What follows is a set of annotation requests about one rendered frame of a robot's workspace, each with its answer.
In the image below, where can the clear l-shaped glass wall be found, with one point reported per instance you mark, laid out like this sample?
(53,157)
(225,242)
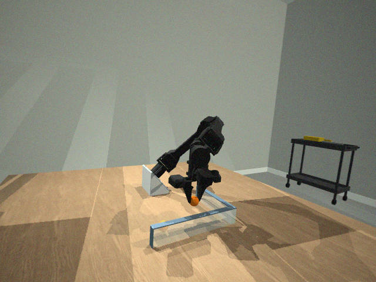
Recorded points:
(169,234)

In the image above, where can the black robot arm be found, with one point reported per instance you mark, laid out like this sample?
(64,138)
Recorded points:
(208,139)

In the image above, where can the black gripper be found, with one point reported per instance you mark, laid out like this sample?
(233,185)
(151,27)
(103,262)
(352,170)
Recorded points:
(178,181)

